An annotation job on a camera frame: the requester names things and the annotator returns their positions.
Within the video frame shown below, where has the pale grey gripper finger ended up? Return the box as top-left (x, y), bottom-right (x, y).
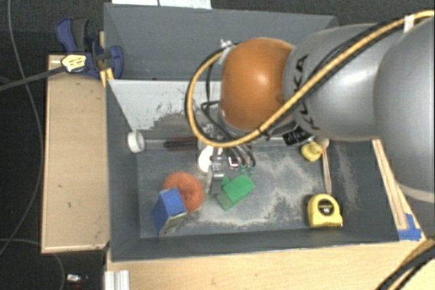
top-left (226, 155), bottom-right (241, 181)
top-left (207, 161), bottom-right (226, 196)

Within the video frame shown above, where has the white rounded plastic piece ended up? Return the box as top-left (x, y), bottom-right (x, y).
top-left (197, 147), bottom-right (214, 175)

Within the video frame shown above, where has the green toy block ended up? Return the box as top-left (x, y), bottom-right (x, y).
top-left (215, 175), bottom-right (256, 212)

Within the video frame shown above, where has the orange scrubber ball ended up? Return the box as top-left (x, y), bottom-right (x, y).
top-left (162, 170), bottom-right (206, 213)

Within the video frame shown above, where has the blue and white box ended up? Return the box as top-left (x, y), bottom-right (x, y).
top-left (150, 187), bottom-right (188, 236)

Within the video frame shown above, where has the grey metal bin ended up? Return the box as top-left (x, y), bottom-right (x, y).
top-left (103, 2), bottom-right (400, 261)

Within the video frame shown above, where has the small yellow toy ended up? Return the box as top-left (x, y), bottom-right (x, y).
top-left (300, 141), bottom-right (324, 162)

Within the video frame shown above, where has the white-capped bristle brush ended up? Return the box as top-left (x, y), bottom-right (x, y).
top-left (126, 130), bottom-right (199, 154)

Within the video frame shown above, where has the pale wooden stick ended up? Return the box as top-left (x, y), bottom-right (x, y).
top-left (319, 138), bottom-right (333, 195)

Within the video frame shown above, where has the yellow tape measure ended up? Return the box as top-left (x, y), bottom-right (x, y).
top-left (306, 193), bottom-right (344, 228)

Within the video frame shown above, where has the pale wood board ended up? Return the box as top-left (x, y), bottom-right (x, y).
top-left (41, 54), bottom-right (111, 254)

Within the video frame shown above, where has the black cylinder on white bracket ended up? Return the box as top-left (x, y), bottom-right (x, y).
top-left (281, 130), bottom-right (313, 147)

